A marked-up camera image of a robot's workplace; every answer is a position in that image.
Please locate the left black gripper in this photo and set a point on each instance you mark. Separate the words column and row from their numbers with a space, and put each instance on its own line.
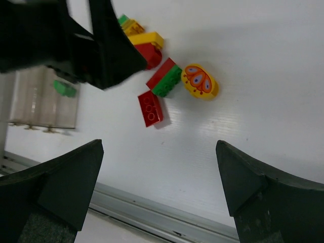
column 37, row 33

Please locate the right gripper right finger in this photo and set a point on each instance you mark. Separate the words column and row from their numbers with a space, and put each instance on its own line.
column 268, row 204

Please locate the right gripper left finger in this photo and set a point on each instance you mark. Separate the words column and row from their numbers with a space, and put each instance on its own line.
column 49, row 202

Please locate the red green lego brick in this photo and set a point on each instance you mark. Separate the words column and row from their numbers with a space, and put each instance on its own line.
column 165, row 78

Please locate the green rounded lego brick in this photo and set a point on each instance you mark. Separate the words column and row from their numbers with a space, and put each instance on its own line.
column 64, row 89

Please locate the green yellow striped lego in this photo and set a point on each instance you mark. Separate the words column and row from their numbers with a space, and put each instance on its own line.
column 130, row 26

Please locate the yellow red lego stack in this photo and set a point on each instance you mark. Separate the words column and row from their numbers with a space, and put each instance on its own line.
column 149, row 45

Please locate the clear container right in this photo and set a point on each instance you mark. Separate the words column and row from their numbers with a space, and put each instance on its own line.
column 66, row 109

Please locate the clear container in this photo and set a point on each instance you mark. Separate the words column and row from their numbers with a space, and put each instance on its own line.
column 21, row 105
column 66, row 109
column 44, row 101

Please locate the yellow butterfly lego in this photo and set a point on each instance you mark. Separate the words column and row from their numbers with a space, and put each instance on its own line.
column 199, row 82

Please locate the clear container middle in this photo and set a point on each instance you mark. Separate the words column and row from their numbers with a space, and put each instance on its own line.
column 44, row 101

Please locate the clear container left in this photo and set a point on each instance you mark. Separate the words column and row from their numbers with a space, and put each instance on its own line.
column 21, row 105

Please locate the aluminium frame rail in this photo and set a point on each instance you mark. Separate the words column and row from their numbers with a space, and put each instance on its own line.
column 154, row 218

